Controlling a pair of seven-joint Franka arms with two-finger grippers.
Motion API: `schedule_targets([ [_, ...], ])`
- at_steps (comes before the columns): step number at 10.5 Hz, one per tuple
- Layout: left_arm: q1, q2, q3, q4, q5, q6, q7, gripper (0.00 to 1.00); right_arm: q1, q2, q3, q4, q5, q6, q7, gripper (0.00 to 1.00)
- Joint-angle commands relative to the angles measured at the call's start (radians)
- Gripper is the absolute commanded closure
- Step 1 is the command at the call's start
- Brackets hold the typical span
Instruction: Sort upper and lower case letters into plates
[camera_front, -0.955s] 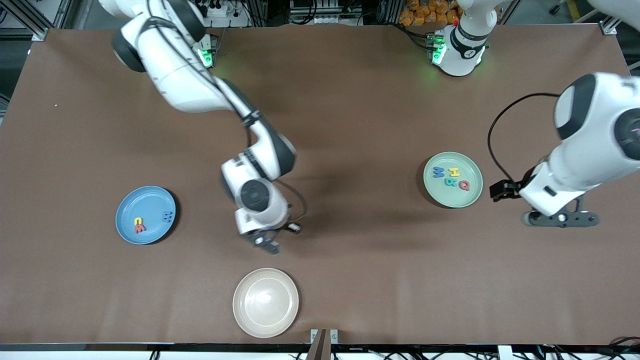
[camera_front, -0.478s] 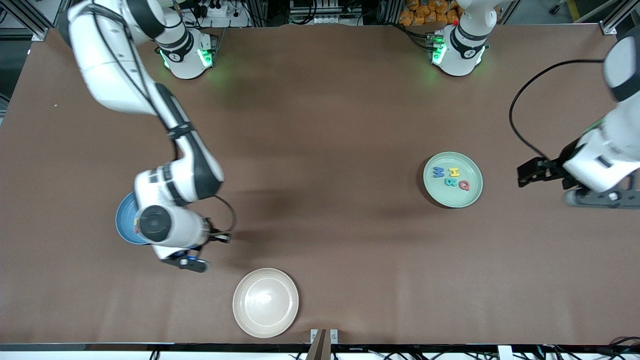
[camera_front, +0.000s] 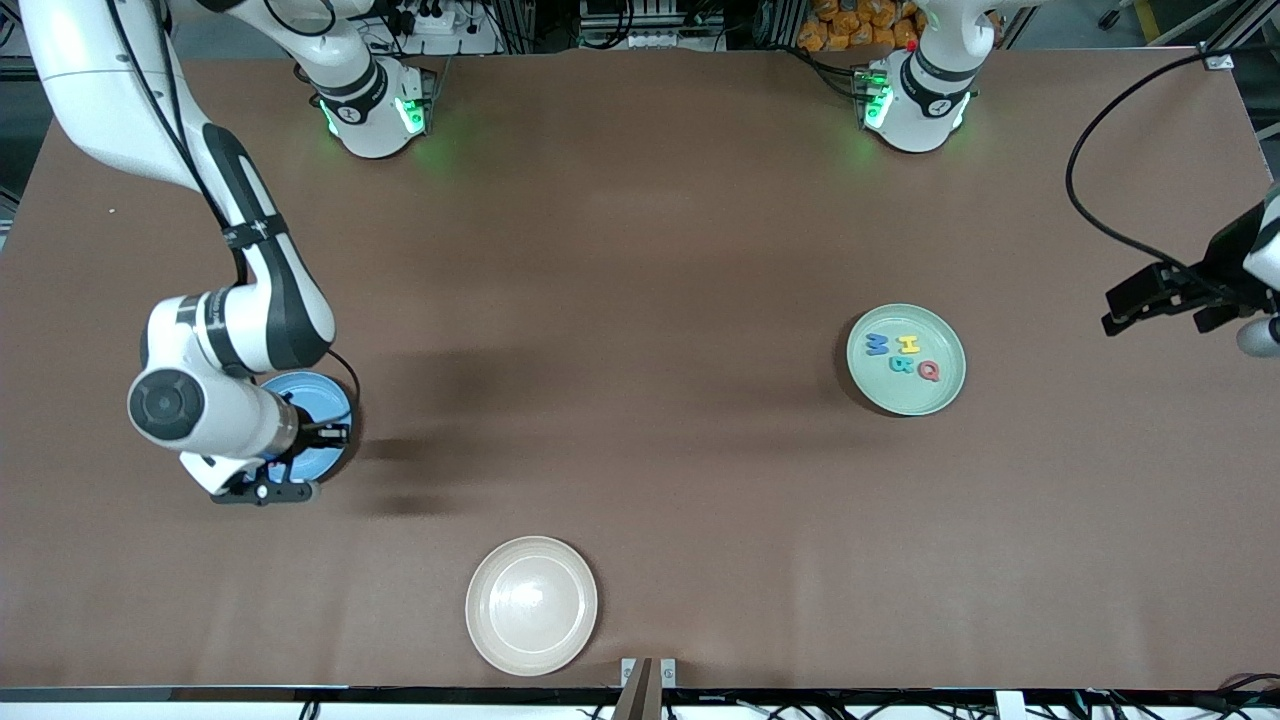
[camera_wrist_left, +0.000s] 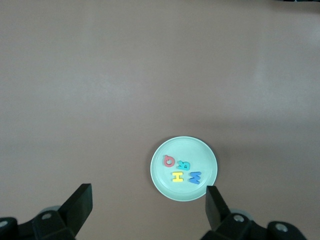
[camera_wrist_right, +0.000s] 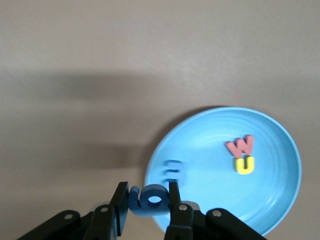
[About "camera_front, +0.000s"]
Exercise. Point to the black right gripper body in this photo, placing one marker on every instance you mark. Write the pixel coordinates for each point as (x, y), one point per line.
(316, 435)

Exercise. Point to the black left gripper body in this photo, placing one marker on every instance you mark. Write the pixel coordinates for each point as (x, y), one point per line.
(1226, 256)

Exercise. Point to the red letter Q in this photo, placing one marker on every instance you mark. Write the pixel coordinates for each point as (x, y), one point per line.
(921, 372)

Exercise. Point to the yellow letter H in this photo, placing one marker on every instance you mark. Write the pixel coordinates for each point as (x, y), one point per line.
(908, 344)

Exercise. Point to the teal letter B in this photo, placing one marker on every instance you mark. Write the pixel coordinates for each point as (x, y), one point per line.
(901, 364)

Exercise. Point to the blue letter M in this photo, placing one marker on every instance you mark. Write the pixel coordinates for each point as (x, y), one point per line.
(877, 345)

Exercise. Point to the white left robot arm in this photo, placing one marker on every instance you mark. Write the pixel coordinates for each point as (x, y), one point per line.
(925, 100)

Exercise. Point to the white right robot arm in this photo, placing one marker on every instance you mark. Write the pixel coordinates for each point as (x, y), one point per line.
(280, 310)

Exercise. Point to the blue plate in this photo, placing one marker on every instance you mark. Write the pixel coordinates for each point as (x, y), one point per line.
(325, 395)

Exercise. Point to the green plate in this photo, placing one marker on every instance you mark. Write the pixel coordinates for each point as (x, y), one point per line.
(930, 395)

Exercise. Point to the beige plate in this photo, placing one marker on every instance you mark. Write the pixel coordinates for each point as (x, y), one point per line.
(530, 605)

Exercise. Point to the orange bags pile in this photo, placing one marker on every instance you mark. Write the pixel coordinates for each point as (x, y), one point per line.
(850, 25)

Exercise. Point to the white power strip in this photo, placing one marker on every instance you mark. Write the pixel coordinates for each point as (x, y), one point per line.
(440, 22)

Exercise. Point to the black equipment rack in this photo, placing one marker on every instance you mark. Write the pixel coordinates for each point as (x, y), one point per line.
(650, 12)

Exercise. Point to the aluminium frame profile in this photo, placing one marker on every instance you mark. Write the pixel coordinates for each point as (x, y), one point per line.
(1245, 30)

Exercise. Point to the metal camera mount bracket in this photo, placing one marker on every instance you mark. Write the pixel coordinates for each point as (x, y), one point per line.
(645, 690)

